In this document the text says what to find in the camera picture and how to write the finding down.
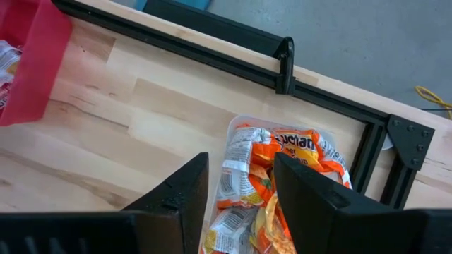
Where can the blue flat item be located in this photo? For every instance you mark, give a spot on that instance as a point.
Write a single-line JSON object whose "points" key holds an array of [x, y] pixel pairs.
{"points": [[190, 3]]}

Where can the red plastic bin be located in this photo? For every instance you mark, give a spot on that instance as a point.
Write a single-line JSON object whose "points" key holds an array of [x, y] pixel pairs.
{"points": [[39, 63]]}

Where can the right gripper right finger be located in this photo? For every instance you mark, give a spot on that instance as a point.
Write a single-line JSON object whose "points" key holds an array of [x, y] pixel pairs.
{"points": [[318, 211]]}

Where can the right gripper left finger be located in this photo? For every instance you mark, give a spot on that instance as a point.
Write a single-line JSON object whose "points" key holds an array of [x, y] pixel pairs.
{"points": [[183, 197]]}

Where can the black clamp bar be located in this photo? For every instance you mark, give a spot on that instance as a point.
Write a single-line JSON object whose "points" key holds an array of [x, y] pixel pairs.
{"points": [[229, 30]]}

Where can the silver snack packet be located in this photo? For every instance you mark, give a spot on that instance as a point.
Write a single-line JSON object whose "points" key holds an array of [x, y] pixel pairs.
{"points": [[236, 169]]}

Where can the black metal table frame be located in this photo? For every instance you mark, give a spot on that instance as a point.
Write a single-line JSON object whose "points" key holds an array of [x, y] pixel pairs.
{"points": [[212, 58]]}

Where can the orange Maruchan noodle pack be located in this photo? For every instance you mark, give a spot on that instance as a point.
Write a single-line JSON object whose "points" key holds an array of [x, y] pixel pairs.
{"points": [[300, 144], [226, 225], [272, 229]]}

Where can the clear plastic bin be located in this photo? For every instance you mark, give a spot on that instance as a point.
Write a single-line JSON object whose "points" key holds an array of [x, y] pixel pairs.
{"points": [[243, 121]]}

